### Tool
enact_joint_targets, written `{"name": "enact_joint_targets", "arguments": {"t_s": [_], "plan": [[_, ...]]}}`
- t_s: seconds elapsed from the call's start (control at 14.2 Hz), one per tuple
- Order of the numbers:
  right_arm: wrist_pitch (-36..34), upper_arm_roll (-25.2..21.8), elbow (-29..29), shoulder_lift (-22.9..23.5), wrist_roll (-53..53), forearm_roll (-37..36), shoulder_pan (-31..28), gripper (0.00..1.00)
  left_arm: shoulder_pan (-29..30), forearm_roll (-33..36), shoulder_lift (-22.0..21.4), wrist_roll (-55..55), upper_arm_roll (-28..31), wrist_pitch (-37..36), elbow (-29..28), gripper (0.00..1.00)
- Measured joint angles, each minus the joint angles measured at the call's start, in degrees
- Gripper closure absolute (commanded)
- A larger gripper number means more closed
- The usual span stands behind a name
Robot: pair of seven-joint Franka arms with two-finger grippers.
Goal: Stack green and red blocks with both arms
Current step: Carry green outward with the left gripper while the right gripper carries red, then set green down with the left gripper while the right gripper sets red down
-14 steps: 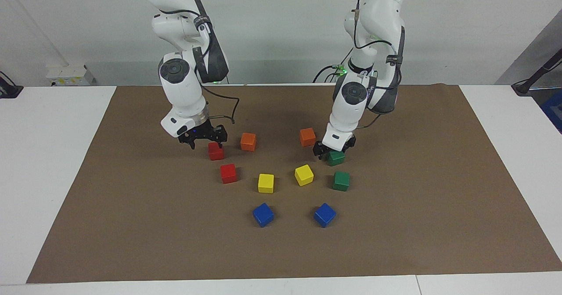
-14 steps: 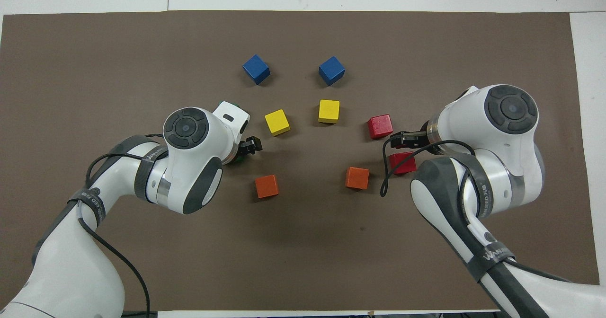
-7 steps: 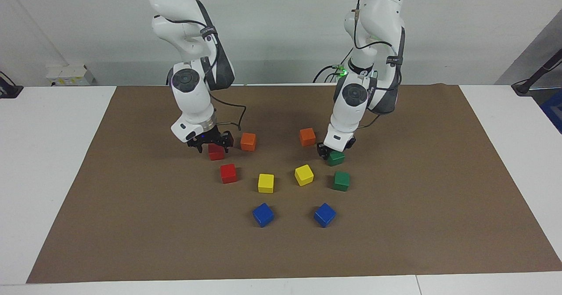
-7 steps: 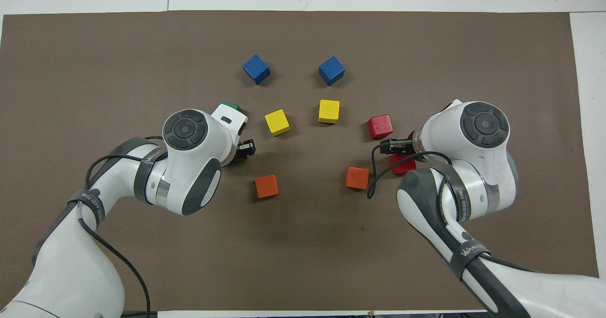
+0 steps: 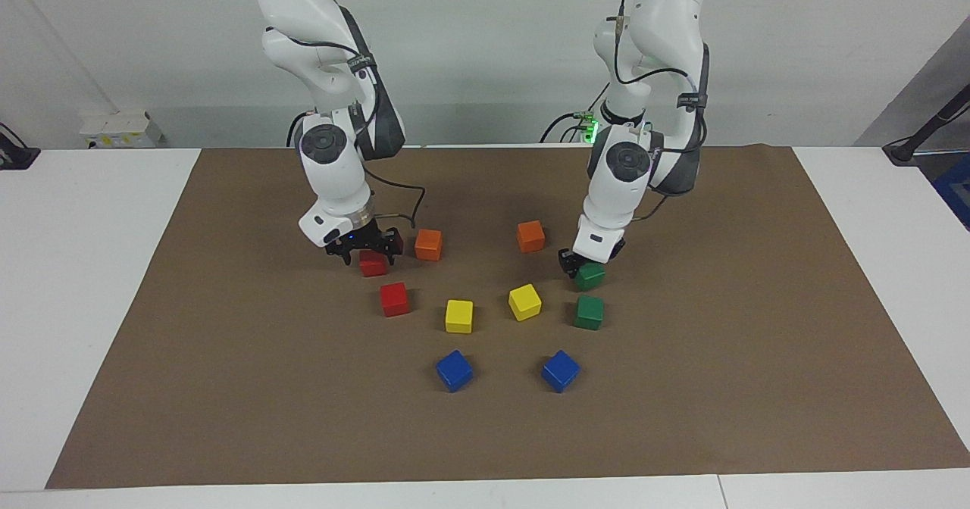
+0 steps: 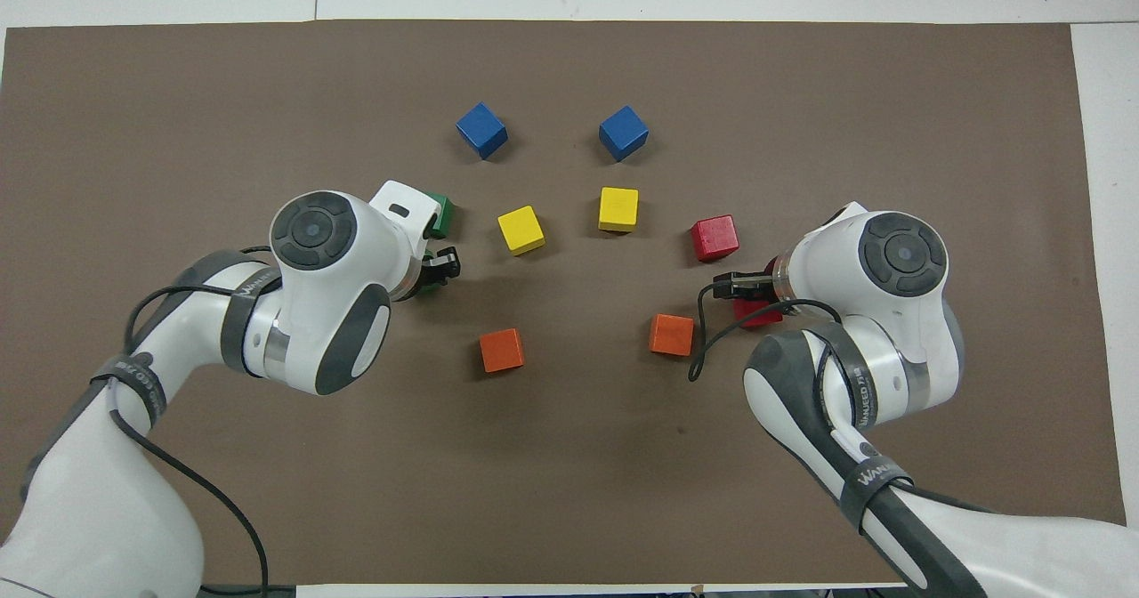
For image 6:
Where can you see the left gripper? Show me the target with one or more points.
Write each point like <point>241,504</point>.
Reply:
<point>440,265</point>

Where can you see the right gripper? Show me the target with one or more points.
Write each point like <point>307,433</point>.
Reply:
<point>749,285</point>

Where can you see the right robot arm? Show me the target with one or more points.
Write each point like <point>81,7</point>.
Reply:
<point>890,349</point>

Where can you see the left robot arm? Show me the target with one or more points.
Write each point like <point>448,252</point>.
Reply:
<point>302,313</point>

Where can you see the green wooden block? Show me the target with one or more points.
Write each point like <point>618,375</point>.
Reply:
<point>429,290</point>
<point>443,215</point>

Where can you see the red wooden block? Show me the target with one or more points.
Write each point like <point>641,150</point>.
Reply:
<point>714,238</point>
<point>758,314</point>

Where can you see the yellow wooden block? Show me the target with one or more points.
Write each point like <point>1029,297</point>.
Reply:
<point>521,230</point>
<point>618,209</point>

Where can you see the orange wooden block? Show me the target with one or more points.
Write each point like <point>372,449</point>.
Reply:
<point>501,351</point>
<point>671,335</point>

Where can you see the blue wooden block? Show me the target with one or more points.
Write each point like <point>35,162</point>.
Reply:
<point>623,133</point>
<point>481,130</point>

